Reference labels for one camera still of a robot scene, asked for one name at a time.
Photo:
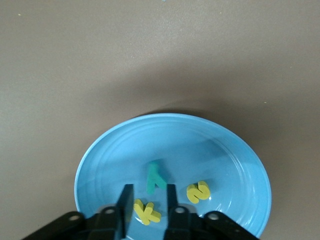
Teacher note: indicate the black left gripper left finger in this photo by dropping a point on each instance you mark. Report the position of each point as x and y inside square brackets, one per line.
[126, 200]

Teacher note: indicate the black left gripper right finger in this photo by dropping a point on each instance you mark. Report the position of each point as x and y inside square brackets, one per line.
[172, 200]

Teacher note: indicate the yellow foam letter s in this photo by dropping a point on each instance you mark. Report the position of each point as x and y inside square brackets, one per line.
[193, 197]

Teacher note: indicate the yellow foam letter k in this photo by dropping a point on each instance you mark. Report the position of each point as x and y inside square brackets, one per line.
[147, 212]

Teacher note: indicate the teal foam letter y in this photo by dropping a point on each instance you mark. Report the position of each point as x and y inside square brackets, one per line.
[153, 180]

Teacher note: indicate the blue plate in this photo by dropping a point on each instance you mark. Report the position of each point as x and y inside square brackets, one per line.
[175, 145]

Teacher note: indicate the brown table cover sheet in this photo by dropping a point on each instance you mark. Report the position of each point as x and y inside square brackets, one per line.
[75, 50]

